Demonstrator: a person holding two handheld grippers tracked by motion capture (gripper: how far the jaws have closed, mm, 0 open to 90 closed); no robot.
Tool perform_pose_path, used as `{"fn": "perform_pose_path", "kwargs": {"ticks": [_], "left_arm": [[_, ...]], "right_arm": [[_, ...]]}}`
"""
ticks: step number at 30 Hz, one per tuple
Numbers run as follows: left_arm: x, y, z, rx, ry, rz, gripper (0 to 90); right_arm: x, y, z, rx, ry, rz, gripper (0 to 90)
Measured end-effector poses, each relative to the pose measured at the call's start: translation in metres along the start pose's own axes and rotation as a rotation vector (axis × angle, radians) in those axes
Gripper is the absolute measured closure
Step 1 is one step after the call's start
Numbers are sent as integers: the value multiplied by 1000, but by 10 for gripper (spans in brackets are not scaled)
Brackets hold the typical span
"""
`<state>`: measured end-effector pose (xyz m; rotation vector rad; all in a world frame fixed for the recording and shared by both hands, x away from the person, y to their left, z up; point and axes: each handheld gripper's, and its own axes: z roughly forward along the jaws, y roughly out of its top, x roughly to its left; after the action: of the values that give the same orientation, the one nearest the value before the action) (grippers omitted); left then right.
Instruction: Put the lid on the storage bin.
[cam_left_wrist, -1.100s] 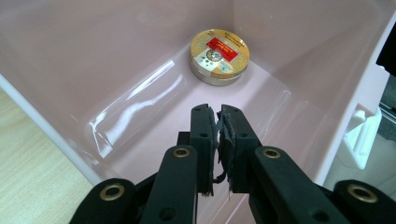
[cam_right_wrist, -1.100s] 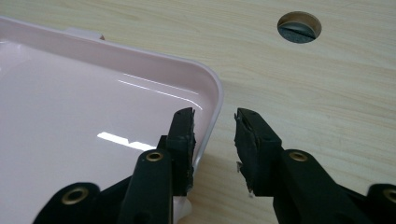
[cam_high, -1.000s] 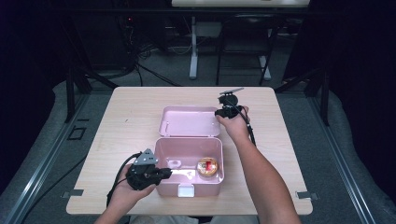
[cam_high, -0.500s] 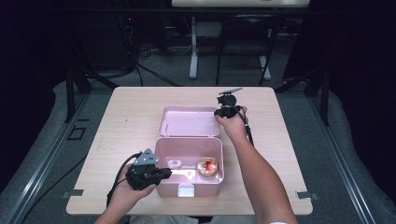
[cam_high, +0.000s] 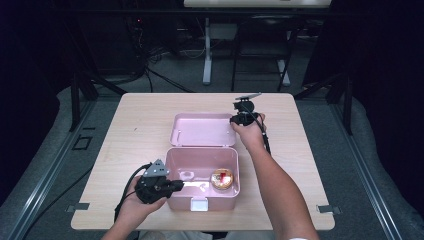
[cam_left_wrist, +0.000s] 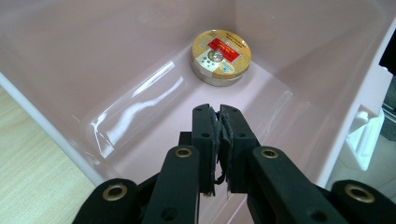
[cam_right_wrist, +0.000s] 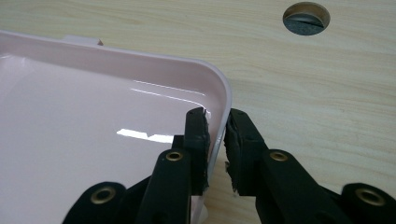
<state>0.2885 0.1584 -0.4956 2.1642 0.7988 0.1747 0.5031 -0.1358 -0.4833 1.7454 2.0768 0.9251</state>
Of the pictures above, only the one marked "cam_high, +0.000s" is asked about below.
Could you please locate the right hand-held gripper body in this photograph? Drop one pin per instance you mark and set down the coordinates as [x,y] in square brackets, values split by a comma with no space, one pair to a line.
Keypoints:
[246,116]

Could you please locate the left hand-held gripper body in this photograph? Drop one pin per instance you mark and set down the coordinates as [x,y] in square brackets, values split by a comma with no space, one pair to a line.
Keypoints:
[151,190]

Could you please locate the person's right hand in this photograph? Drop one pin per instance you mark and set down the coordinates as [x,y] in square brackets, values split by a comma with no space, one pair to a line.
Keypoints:
[251,135]

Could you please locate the person's left hand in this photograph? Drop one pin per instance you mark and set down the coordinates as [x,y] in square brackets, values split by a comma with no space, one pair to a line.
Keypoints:
[136,210]

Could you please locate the white desk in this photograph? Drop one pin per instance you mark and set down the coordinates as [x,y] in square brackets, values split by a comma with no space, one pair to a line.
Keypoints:
[207,50]

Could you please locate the grey tape strip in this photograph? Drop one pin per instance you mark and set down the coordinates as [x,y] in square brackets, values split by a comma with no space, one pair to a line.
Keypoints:
[77,207]
[328,209]

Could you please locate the black metal stand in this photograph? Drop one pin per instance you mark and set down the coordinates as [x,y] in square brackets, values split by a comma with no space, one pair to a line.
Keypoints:
[347,106]
[75,100]

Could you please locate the black equipment with red light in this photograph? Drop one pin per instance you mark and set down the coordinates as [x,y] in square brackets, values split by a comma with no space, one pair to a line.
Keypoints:
[113,46]

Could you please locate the dark curtain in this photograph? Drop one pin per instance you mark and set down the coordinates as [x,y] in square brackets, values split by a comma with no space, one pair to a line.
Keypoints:
[26,66]
[393,66]

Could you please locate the black chair frame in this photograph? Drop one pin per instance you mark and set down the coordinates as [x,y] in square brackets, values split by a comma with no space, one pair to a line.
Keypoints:
[234,66]

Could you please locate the aluminium floor rail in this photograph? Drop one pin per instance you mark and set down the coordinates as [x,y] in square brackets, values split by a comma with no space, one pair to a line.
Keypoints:
[365,173]
[50,173]

